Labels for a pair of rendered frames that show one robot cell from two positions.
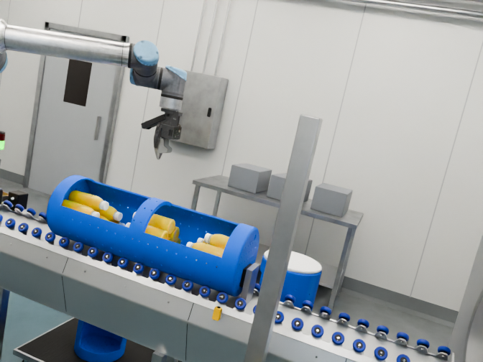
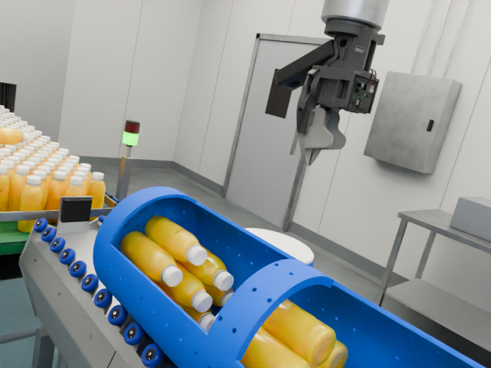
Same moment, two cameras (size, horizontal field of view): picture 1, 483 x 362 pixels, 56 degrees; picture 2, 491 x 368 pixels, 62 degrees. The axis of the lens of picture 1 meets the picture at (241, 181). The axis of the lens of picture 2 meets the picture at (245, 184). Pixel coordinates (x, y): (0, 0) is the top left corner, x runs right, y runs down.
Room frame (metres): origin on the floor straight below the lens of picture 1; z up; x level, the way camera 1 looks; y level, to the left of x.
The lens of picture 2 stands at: (1.26, 0.14, 1.49)
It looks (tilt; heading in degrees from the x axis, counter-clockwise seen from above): 13 degrees down; 27
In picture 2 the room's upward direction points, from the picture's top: 13 degrees clockwise
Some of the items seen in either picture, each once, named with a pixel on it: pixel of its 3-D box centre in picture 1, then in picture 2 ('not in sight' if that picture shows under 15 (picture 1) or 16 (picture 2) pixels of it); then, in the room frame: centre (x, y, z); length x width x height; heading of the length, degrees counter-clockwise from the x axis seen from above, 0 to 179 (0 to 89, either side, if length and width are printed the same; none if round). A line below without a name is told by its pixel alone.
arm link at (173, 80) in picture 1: (173, 82); not in sight; (1.87, 0.35, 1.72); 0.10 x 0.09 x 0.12; 102
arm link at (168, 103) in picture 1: (171, 104); (354, 13); (1.88, 0.35, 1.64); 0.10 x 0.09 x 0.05; 163
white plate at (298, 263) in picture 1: (292, 261); not in sight; (2.07, -0.32, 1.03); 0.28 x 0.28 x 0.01
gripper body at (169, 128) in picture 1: (169, 124); (343, 70); (1.87, 0.34, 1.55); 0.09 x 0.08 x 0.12; 73
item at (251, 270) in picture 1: (247, 284); not in sight; (1.74, -0.11, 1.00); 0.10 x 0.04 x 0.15; 163
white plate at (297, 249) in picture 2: not in sight; (271, 245); (2.44, 0.60, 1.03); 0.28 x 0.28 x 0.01
